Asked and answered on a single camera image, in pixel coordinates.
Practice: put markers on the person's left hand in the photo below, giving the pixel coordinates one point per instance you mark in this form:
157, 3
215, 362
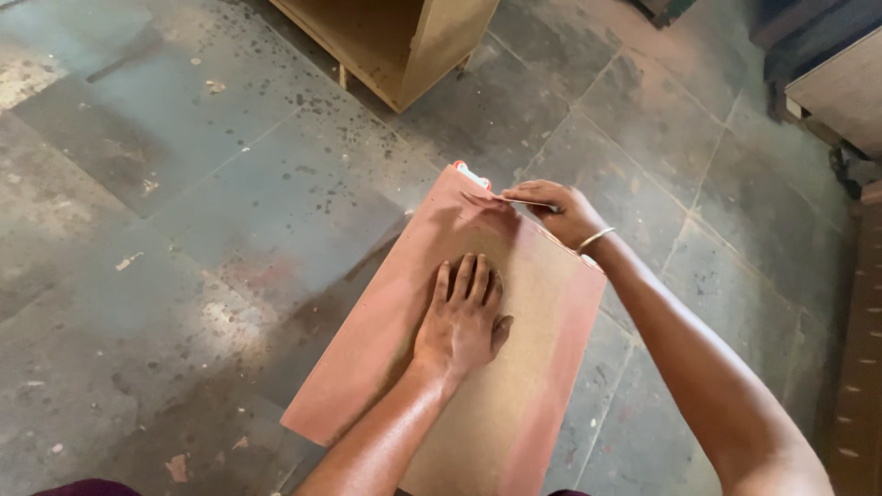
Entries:
458, 334

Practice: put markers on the person's right hand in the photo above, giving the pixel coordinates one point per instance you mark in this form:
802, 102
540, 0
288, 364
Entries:
568, 213

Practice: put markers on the person's right fingers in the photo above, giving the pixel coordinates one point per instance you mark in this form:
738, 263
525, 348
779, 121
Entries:
534, 194

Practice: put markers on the thin brown edge strip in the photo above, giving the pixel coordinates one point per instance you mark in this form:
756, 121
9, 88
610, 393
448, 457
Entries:
486, 200

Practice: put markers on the reddish brown wooden board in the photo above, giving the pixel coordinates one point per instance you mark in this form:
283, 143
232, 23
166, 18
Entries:
544, 344

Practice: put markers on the red and white tool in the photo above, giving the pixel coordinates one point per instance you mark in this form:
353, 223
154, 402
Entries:
472, 174

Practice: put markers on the silver wrist bangle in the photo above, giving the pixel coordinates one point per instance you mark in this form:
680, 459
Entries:
594, 238

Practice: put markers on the light wooden cabinet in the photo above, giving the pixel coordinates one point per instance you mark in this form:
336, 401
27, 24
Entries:
393, 41

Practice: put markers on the dark green object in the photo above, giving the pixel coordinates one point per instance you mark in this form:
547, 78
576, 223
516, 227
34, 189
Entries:
661, 10

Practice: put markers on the black metal fitting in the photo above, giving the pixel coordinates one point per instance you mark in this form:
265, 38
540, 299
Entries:
844, 172

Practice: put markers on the dark wooden furniture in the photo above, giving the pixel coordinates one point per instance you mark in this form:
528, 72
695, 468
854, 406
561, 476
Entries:
806, 34

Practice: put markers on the pale wooden panel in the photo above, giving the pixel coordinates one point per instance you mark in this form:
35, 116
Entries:
844, 96

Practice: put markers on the brown perforated board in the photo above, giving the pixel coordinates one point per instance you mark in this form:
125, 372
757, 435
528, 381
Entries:
861, 358

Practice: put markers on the person's maroon trousers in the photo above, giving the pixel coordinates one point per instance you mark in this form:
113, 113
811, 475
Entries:
86, 488

